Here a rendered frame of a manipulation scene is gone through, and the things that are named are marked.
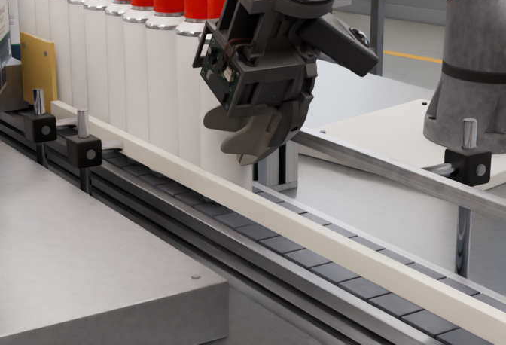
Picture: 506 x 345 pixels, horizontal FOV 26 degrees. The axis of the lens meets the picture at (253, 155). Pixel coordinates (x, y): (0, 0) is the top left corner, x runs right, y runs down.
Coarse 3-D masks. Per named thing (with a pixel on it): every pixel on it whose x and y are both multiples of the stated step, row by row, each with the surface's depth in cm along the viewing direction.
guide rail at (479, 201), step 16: (304, 128) 102; (304, 144) 101; (320, 144) 99; (336, 144) 97; (352, 144) 96; (352, 160) 95; (368, 160) 93; (384, 160) 91; (384, 176) 92; (400, 176) 90; (416, 176) 88; (432, 176) 87; (432, 192) 87; (448, 192) 85; (464, 192) 84; (480, 192) 83; (480, 208) 82; (496, 208) 81
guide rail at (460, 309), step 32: (96, 128) 122; (160, 160) 110; (224, 192) 100; (288, 224) 92; (352, 256) 85; (384, 256) 83; (416, 288) 79; (448, 288) 77; (448, 320) 77; (480, 320) 74
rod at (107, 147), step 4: (116, 140) 117; (120, 140) 117; (104, 144) 116; (108, 144) 116; (112, 144) 116; (116, 144) 116; (120, 144) 117; (104, 148) 116; (108, 148) 116; (112, 148) 116; (116, 148) 116; (120, 148) 117; (104, 152) 116; (108, 152) 116
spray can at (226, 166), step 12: (216, 0) 102; (216, 12) 102; (204, 48) 103; (204, 84) 104; (204, 96) 104; (204, 108) 104; (204, 132) 105; (216, 132) 104; (228, 132) 104; (204, 144) 105; (216, 144) 104; (204, 156) 106; (216, 156) 105; (228, 156) 105; (204, 168) 106; (216, 168) 105; (228, 168) 105; (240, 168) 105; (228, 180) 105; (240, 180) 106
